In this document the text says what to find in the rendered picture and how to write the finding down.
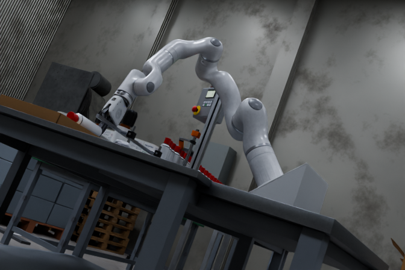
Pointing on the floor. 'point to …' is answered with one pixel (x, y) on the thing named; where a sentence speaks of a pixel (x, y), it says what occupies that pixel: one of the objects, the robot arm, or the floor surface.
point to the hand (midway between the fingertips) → (101, 128)
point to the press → (73, 91)
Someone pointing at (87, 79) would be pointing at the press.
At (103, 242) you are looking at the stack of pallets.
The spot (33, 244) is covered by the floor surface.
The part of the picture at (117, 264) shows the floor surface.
